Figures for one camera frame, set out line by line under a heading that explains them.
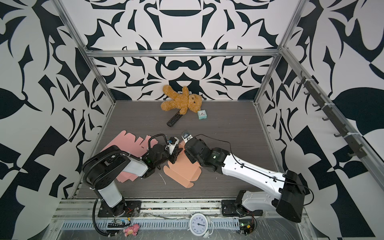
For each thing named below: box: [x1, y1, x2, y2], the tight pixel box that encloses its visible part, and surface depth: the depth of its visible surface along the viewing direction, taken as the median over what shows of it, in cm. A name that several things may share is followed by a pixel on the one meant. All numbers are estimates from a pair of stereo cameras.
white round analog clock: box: [187, 213, 214, 239], surface depth 70 cm
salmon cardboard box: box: [163, 141, 202, 188], surface depth 87 cm
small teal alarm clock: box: [197, 109, 208, 120], surface depth 113 cm
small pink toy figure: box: [123, 224, 140, 237], surface depth 69 cm
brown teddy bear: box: [160, 84, 203, 115], surface depth 113 cm
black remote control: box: [166, 109, 183, 127], surface depth 110 cm
